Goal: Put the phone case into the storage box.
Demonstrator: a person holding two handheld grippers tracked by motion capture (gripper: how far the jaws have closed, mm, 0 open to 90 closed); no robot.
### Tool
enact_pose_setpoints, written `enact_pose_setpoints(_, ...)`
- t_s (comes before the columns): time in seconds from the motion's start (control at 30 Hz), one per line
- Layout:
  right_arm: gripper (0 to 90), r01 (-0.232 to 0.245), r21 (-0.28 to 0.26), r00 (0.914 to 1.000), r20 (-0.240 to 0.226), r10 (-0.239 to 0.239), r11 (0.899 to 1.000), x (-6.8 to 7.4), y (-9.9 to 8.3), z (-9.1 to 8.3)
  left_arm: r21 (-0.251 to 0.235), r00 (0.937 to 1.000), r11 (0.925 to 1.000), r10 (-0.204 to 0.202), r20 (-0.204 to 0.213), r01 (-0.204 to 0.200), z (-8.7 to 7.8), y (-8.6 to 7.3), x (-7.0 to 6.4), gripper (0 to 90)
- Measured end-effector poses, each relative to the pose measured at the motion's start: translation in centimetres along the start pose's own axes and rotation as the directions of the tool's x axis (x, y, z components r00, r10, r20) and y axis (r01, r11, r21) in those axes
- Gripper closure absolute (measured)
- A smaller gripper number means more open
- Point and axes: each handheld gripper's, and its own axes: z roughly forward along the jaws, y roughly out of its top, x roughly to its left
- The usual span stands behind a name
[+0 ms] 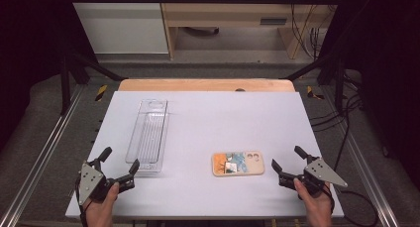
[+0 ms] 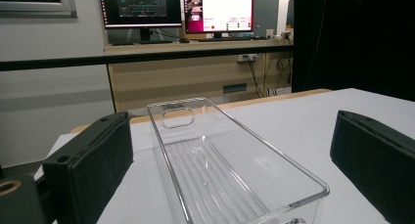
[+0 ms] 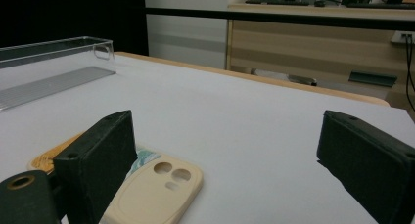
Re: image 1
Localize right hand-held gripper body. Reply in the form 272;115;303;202
278;156;349;199

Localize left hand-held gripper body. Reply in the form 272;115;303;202
76;158;137;205

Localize beige printed phone case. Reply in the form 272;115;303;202
211;150;265;177

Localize person's left hand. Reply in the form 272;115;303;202
82;181;121;227

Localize person's right hand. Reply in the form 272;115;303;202
292;177;334;227

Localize clear plastic packaging tray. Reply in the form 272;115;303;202
125;98;170;173

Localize yellow black striped tape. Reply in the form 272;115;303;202
94;84;109;102
306;85;325;100

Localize black metal stand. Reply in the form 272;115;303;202
280;52;346;113
59;52;128;116

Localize wooden table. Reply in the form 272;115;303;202
118;77;296;93

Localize black curtain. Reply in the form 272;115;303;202
318;0;420;183
0;0;99;151

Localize white cabinet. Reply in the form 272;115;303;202
65;0;170;56

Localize light wooden desk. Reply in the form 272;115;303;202
157;0;345;60

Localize right hand-held gripper cable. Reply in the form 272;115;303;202
325;182;336;215

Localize aluminium rail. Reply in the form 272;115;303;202
321;86;400;227
0;84;85;227

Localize black looped cable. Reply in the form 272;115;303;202
339;189;380;227

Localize bundle of black floor cables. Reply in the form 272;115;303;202
310;71;365;171

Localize hanging black cables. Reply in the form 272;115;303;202
289;3;328;60

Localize grey drawer handle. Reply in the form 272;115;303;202
260;18;288;26

